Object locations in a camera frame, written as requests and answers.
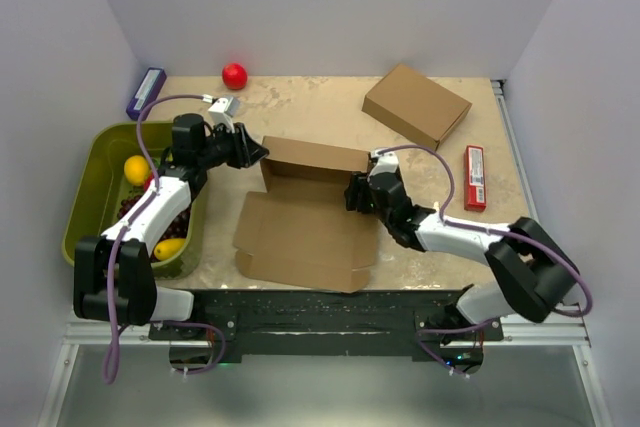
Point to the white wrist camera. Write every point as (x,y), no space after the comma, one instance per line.
(381,161)
(222,111)

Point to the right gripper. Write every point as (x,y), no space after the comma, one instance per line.
(357,185)

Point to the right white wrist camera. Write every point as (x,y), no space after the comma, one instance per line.
(381,161)

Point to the green plastic bin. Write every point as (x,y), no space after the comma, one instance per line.
(103,187)

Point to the closed brown cardboard box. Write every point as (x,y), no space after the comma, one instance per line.
(415,107)

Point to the red rectangular box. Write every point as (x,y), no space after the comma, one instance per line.
(474,181)

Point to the purple grape bunch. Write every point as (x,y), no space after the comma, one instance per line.
(177,229)

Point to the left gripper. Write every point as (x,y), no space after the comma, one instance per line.
(245,150)

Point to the brown cardboard box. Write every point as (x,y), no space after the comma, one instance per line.
(415,107)
(298,231)

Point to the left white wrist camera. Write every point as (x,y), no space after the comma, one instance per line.
(222,111)

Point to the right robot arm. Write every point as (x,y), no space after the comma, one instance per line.
(531,275)

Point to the aluminium frame rail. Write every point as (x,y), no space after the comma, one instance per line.
(557,331)

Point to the red apple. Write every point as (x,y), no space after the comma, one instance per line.
(234,76)

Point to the purple rectangular box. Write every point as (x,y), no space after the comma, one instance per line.
(147,91)

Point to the yellow lemon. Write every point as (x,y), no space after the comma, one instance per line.
(136,170)

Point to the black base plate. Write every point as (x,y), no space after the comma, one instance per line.
(395,323)

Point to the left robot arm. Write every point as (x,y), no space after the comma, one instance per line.
(113,275)

